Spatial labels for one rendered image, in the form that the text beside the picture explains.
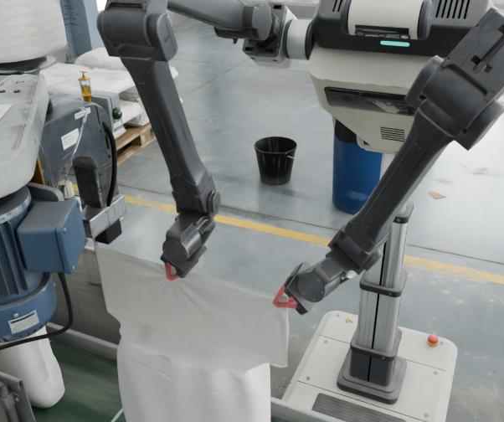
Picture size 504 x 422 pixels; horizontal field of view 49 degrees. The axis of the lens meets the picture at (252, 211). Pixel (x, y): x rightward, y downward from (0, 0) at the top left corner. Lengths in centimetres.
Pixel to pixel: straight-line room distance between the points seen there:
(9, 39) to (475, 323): 236
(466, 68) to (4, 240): 70
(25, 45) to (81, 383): 127
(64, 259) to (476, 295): 235
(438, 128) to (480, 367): 192
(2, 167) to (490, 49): 67
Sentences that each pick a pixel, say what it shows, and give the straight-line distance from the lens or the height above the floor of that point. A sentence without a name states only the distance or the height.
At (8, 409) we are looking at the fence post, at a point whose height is 64.
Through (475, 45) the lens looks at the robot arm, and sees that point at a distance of 74.
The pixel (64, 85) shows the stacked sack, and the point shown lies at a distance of 412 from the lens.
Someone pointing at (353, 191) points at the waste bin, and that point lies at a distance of 340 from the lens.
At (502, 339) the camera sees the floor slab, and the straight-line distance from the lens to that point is 276.
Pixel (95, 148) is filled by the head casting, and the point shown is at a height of 123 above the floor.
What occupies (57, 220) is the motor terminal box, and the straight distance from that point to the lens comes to 92.
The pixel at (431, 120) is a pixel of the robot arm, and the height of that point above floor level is 148.
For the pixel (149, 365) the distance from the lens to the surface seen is 139.
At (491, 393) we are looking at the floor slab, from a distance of 250.
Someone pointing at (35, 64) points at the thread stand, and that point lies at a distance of 98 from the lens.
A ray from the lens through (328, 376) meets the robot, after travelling 205.
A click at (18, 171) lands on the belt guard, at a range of 90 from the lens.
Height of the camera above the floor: 174
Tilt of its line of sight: 30 degrees down
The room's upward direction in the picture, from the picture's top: 1 degrees counter-clockwise
